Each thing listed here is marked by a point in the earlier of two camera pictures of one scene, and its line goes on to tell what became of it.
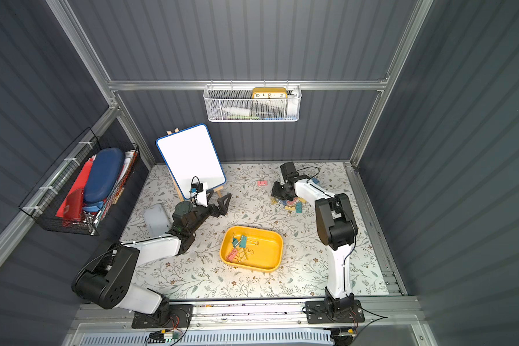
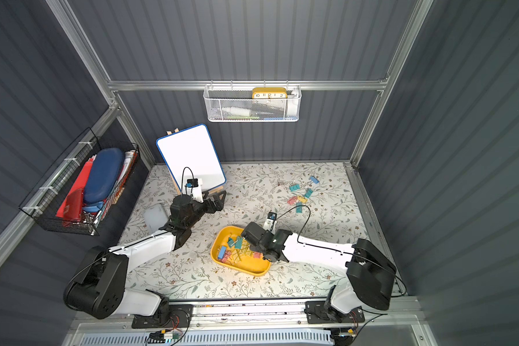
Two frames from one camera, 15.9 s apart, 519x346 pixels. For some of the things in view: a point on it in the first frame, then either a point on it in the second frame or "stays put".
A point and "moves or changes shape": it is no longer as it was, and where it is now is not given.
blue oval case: [106, 170] stays put
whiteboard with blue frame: [189, 153] stays put
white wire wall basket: [252, 103] stays put
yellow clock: [269, 93] stays put
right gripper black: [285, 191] to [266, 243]
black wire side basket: [78, 193] stays put
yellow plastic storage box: [268, 255] moves or changes shape
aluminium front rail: [267, 313] stays put
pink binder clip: [231, 257] moves or changes shape
